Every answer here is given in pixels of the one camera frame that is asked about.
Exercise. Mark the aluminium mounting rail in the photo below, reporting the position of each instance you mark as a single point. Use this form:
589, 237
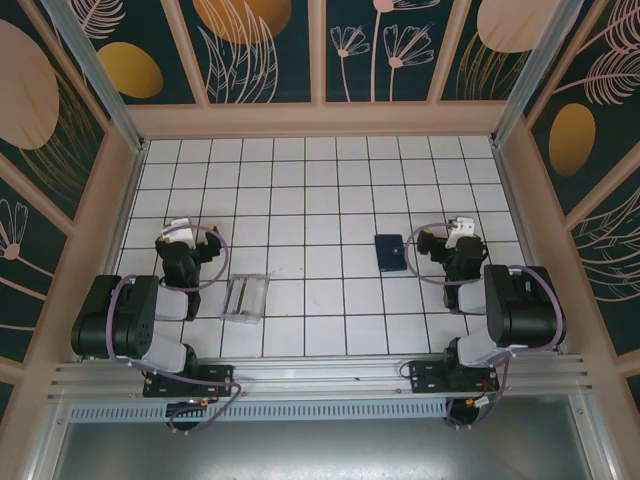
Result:
320, 372

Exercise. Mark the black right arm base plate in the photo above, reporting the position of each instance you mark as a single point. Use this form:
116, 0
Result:
425, 375

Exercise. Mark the aluminium frame post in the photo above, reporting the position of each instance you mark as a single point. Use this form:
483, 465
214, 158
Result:
532, 65
96, 65

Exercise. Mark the clear acrylic card box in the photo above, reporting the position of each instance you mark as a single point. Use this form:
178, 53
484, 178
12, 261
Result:
245, 300

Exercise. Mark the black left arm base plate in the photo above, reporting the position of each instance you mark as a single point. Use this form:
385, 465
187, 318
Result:
215, 375

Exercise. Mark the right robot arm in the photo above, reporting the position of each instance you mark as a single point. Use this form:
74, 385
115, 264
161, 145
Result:
520, 310

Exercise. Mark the navy blue card holder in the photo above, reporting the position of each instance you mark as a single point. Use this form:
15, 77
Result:
390, 255

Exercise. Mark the grey metal sheet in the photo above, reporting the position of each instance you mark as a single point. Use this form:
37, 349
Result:
320, 450

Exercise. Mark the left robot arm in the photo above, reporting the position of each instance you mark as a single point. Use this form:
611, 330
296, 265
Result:
135, 320

